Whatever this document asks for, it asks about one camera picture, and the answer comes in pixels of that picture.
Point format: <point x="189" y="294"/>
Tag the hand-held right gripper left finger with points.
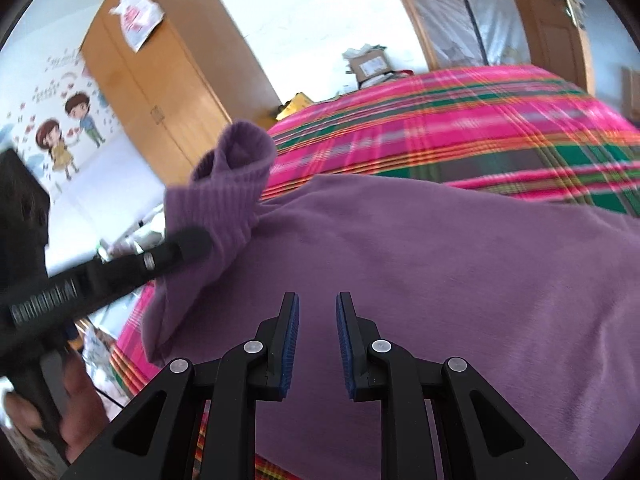
<point x="292" y="345"/>

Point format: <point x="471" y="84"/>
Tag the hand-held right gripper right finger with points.
<point x="344" y="345"/>

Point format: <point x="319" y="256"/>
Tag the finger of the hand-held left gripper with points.
<point x="125" y="272"/>

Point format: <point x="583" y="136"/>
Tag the dark purple knit sweater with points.
<point x="400" y="270"/>

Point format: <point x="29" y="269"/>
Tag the person's left hand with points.
<point x="82" y="410"/>

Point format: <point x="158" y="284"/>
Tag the wooden wardrobe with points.
<point x="175" y="85"/>

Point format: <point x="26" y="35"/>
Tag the white plastic bag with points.
<point x="135" y="17"/>

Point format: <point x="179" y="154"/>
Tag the yellow gift bag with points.
<point x="295" y="105"/>

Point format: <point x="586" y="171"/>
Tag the pink green plaid blanket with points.
<point x="450" y="110"/>

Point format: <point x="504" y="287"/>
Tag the cardboard box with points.
<point x="370" y="65"/>

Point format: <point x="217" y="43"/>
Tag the translucent plastic zip cover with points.
<point x="465" y="15"/>

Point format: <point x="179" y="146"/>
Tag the wooden door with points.
<point x="555" y="45"/>

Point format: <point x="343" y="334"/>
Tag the wooden side cabinet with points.
<point x="631" y="92"/>

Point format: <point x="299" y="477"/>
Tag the cartoon wall sticker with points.
<point x="55" y="145"/>

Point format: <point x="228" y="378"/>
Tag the wooden door frame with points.
<point x="415" y="10"/>

